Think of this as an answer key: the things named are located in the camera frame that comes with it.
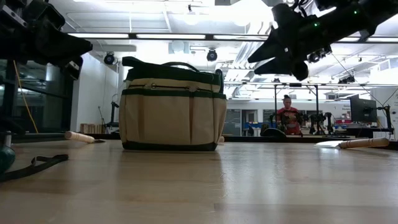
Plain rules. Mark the black chair back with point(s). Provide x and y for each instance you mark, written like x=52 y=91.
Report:
x=273 y=133

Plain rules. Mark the black ceiling-hung camera cluster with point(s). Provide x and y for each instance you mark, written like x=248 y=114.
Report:
x=314 y=57
x=346 y=80

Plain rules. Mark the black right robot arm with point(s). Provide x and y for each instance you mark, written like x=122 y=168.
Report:
x=357 y=18

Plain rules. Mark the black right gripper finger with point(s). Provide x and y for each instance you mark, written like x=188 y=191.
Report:
x=289 y=67
x=270 y=49

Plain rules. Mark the cream gardening bag green trim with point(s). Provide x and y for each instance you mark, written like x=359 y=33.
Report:
x=171 y=118

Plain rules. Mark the black background robot arms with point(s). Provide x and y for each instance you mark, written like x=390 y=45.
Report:
x=314 y=119

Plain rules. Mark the round black ceiling camera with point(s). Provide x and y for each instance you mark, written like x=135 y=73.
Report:
x=109 y=58
x=211 y=55

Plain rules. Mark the wooden pallet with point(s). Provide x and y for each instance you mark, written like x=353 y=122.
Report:
x=91 y=128

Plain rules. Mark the person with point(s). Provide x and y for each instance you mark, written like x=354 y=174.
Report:
x=287 y=116

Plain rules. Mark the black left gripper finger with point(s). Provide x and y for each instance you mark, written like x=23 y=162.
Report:
x=74 y=67
x=62 y=48

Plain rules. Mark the black computer monitor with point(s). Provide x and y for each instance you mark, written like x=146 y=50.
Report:
x=363 y=110

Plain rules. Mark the small metal post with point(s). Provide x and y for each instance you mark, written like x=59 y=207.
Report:
x=7 y=138

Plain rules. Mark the black workstation frame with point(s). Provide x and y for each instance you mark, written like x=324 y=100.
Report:
x=275 y=102

